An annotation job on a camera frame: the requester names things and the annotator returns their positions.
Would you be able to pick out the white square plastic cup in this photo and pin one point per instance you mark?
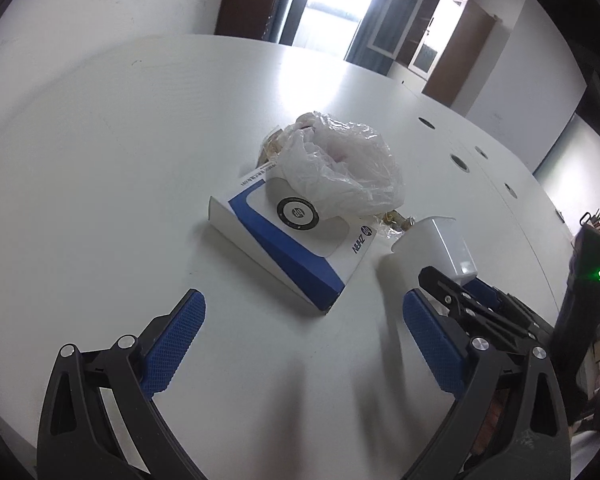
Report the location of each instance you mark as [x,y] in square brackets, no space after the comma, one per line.
[435,241]

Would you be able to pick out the gold brown snack wrapper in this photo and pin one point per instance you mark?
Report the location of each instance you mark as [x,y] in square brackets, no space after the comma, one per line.
[270,147]

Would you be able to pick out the wooden pen holder organizer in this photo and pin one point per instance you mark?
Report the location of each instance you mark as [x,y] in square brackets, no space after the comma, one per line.
[591,219]

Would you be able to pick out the white plastic bag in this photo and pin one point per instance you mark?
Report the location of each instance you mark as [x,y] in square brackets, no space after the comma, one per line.
[343,169]

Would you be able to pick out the wooden cabinet with glass doors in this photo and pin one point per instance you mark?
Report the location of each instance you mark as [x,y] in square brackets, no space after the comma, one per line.
[437,40]

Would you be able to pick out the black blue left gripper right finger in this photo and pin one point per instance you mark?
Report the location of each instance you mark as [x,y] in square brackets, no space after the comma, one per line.
[507,420]

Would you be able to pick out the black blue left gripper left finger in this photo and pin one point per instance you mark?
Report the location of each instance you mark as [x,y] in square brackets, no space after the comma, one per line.
[76,439]

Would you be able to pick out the blue white cardboard box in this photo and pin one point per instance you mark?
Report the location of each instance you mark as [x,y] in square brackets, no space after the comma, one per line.
[282,231]

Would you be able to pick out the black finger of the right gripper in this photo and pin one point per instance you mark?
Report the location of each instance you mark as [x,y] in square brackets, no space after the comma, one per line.
[481,310]

